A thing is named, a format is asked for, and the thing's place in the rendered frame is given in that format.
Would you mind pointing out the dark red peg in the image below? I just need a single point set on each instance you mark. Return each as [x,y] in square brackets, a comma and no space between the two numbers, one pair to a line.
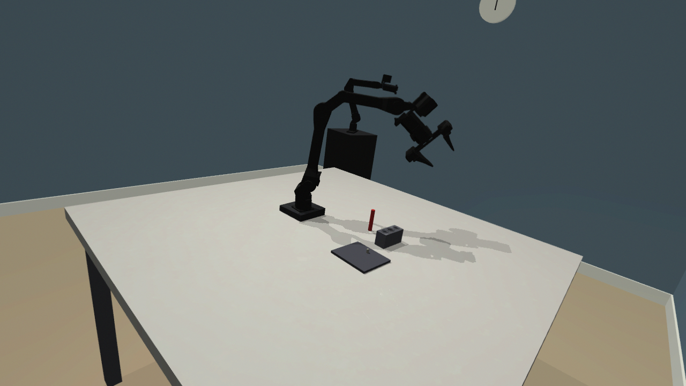
[371,220]

